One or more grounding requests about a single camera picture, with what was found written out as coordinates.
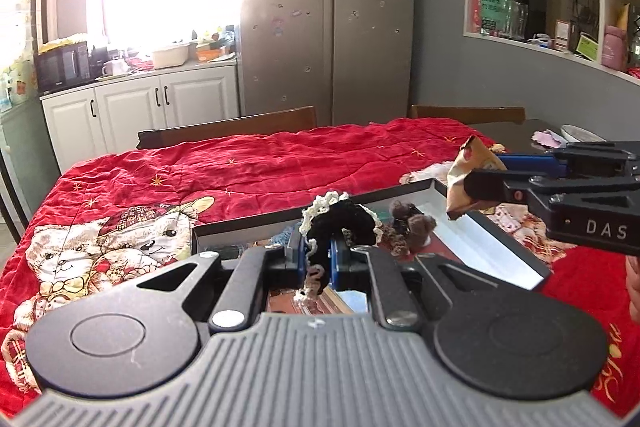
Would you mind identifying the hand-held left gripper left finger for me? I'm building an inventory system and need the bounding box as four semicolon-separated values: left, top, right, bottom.
114;236;307;333

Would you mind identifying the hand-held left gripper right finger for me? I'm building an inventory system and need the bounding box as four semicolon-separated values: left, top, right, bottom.
329;236;508;333

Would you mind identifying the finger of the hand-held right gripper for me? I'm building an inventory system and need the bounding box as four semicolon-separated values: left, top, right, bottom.
464;168;640;204
500;140;640;180

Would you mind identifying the blue knit scrunchie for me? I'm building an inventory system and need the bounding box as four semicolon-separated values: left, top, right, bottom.
272;224;303;248

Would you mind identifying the black white-trimmed scrunchie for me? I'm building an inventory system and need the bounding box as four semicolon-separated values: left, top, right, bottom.
297;190;383;305

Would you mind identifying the black shallow box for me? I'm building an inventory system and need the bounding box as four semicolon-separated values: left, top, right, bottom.
191;179;555;315

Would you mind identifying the brown furry hair clip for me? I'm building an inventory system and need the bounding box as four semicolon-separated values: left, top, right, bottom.
387;200;438;255

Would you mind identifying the person's right hand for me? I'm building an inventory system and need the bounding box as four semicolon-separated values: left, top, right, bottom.
626;255;640;308

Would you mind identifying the pink flower-shaped coaster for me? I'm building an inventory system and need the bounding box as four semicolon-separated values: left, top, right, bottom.
531;130;566;148

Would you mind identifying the white plate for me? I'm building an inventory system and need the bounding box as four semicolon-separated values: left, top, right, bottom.
560;124;606;144

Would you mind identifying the wooden chair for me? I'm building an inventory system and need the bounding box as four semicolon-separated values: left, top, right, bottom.
136;106;318;150
407;104;527;126

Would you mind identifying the red printed blanket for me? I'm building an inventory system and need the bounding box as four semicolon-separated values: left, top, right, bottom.
0;117;640;418

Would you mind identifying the green card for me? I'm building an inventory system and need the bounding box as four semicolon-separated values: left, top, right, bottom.
577;32;599;60

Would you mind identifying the pink jar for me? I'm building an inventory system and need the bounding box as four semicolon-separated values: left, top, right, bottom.
602;24;628;70

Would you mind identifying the clear glass jar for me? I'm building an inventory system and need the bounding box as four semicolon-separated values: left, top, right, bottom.
500;0;529;40

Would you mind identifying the green paper bag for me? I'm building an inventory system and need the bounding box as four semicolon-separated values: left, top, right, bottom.
480;0;516;35

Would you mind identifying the white kitchen cabinet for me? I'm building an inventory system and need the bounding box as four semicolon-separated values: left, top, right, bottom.
40;64;240;175

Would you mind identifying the steel refrigerator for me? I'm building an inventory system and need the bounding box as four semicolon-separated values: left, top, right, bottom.
239;0;417;128

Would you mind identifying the white plastic basin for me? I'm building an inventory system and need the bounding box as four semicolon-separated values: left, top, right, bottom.
151;43;191;70

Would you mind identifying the black microwave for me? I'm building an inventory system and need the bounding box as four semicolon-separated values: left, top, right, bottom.
34;41;91;95

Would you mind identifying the yellow flower garland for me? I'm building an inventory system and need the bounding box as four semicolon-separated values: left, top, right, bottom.
37;33;88;54

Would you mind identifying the small brown photo frame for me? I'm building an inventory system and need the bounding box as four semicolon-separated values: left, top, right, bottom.
554;19;576;52

